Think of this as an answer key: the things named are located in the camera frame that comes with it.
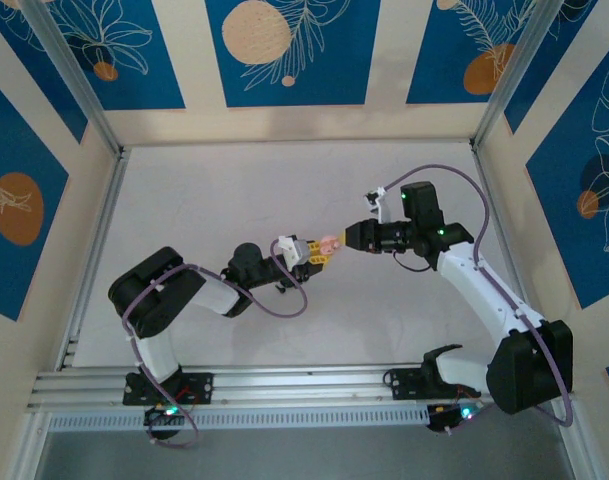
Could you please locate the black left controller board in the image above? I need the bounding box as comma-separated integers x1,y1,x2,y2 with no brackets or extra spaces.
142,403,186,442

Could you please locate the black controller board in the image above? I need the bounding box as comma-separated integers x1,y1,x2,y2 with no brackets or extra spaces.
425,402,481,435
142,403,186,442

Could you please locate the black right controller board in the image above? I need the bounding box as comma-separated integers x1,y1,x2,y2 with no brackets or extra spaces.
425,402,481,435

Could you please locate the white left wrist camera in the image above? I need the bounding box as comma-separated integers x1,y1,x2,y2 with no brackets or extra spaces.
277,234,313,269

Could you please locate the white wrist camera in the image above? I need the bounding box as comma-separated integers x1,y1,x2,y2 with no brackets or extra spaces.
362,185,396,225
277,234,313,269

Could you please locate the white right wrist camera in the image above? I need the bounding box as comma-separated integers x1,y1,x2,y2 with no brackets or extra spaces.
362,185,396,225

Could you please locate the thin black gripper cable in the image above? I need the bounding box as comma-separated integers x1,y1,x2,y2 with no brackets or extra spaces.
391,248,438,274

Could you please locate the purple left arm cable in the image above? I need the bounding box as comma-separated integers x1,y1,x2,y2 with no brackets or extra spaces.
121,238,311,449

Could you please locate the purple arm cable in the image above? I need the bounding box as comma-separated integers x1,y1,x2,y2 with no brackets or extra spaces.
383,164,575,429
121,238,311,449

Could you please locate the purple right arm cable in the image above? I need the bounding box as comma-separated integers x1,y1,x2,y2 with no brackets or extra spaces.
383,164,575,429

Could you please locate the aluminium side rail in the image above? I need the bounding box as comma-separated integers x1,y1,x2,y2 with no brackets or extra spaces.
471,144,548,361
56,147,131,372

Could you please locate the aluminium front rail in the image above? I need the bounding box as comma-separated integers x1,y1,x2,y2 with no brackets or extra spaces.
26,360,578,414

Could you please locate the grey slotted cable duct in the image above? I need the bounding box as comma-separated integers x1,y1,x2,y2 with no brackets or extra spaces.
46,405,433,434

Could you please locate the aluminium frame post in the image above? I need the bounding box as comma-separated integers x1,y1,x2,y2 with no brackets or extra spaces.
469,0,575,154
19,0,126,157
7,410,51,480
551,399,603,480

